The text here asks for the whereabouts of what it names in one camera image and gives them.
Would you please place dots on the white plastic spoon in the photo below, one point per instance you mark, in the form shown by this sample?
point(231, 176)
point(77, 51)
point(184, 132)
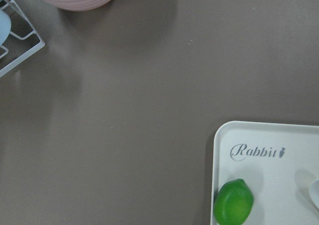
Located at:
point(314, 193)

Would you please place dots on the green lime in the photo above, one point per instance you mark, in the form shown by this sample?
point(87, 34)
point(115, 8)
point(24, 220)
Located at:
point(233, 203)

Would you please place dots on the cream rabbit tray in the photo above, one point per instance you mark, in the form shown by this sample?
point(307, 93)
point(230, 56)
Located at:
point(278, 162)

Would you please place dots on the light blue plastic cup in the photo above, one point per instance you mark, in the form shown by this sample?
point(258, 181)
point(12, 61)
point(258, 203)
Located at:
point(5, 26)

